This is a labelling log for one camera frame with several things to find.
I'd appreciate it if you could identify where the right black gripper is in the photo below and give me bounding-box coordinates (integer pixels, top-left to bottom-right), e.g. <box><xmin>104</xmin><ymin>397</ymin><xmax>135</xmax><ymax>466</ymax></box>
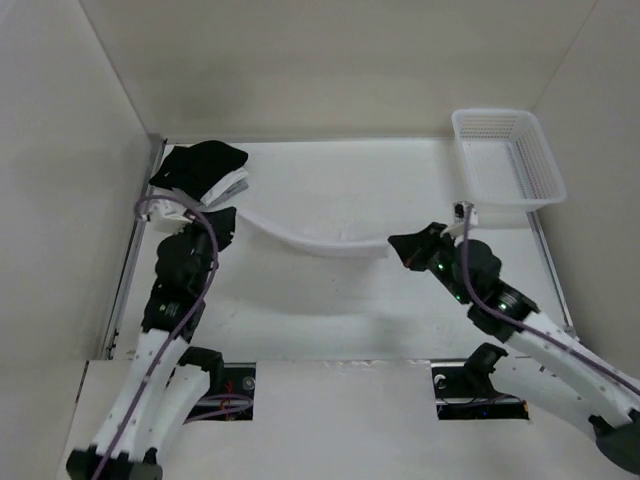
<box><xmin>389</xmin><ymin>221</ymin><xmax>472</xmax><ymax>305</ymax></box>

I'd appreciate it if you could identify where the white tank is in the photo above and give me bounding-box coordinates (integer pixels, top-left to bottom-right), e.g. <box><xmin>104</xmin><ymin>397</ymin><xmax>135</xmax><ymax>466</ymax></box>
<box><xmin>236</xmin><ymin>208</ymin><xmax>390</xmax><ymax>259</ymax></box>
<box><xmin>200</xmin><ymin>168</ymin><xmax>249</xmax><ymax>209</ymax></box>

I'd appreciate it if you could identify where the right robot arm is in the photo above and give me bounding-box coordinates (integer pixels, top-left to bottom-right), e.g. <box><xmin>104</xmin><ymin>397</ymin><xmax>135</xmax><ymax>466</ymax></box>
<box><xmin>388</xmin><ymin>222</ymin><xmax>639</xmax><ymax>474</ymax></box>

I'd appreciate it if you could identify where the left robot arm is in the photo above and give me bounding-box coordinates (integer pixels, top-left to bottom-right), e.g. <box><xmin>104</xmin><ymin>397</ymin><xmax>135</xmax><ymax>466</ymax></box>
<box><xmin>66</xmin><ymin>207</ymin><xmax>236</xmax><ymax>479</ymax></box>

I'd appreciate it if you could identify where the grey folded tank top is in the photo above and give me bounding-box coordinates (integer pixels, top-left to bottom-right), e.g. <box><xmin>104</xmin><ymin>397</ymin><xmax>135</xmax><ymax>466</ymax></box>
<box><xmin>209</xmin><ymin>180</ymin><xmax>248</xmax><ymax>208</ymax></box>

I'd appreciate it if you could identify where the white folded tank top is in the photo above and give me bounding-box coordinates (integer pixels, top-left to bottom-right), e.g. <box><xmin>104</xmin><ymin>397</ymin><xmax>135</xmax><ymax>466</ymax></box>
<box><xmin>200</xmin><ymin>168</ymin><xmax>249</xmax><ymax>209</ymax></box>

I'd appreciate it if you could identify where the black folded tank top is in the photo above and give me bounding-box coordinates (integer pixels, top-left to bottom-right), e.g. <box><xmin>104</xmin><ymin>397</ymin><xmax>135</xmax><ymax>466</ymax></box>
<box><xmin>149</xmin><ymin>140</ymin><xmax>249</xmax><ymax>201</ymax></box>

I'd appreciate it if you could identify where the white plastic basket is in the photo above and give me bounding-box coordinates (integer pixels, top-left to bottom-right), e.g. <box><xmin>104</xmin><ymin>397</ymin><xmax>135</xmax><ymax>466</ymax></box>
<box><xmin>451</xmin><ymin>108</ymin><xmax>567</xmax><ymax>215</ymax></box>

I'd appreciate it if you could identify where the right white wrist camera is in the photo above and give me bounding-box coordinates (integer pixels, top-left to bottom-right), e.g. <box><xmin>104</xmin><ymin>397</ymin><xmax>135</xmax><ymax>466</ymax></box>
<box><xmin>451</xmin><ymin>201</ymin><xmax>479</xmax><ymax>237</ymax></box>

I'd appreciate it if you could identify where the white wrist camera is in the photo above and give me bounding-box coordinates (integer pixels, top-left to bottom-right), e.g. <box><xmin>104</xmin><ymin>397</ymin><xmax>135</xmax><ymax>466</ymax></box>
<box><xmin>147</xmin><ymin>200</ymin><xmax>191</xmax><ymax>234</ymax></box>
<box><xmin>451</xmin><ymin>201</ymin><xmax>479</xmax><ymax>237</ymax></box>

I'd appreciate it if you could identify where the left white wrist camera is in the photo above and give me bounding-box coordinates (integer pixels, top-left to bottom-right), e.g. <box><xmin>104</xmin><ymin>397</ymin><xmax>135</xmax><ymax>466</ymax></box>
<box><xmin>147</xmin><ymin>200</ymin><xmax>191</xmax><ymax>234</ymax></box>

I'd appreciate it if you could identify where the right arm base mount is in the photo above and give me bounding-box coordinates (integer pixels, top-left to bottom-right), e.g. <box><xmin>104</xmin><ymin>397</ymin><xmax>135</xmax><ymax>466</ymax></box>
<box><xmin>431</xmin><ymin>343</ymin><xmax>529</xmax><ymax>421</ymax></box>

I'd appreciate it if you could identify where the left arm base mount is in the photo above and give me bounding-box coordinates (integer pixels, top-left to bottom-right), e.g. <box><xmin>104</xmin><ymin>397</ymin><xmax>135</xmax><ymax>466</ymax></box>
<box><xmin>194</xmin><ymin>363</ymin><xmax>257</xmax><ymax>421</ymax></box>

